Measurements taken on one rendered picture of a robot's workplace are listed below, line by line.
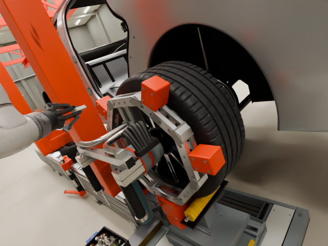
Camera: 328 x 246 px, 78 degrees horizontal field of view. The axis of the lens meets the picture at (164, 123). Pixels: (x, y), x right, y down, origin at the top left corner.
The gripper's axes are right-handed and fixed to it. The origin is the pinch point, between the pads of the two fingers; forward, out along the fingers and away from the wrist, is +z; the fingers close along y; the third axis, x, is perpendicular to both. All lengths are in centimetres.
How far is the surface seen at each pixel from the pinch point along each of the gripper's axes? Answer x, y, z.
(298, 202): -48, -130, 57
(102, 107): -2.6, -4.1, 11.2
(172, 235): 26, -93, 26
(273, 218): -32, -118, 39
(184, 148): -33, -36, -11
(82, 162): 10.4, -19.3, -7.4
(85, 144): 1.1, -14.0, -9.2
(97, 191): 16.8, -33.9, -5.4
